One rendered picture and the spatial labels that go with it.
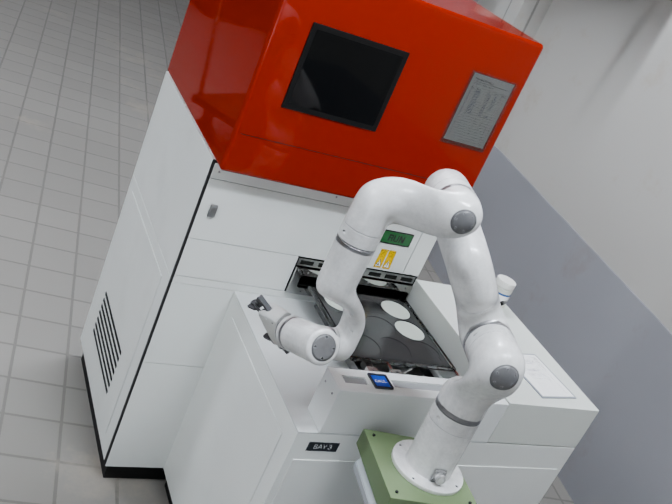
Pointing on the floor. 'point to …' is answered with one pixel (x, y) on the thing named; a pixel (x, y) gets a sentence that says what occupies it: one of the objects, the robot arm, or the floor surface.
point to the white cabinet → (304, 443)
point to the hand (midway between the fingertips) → (261, 319)
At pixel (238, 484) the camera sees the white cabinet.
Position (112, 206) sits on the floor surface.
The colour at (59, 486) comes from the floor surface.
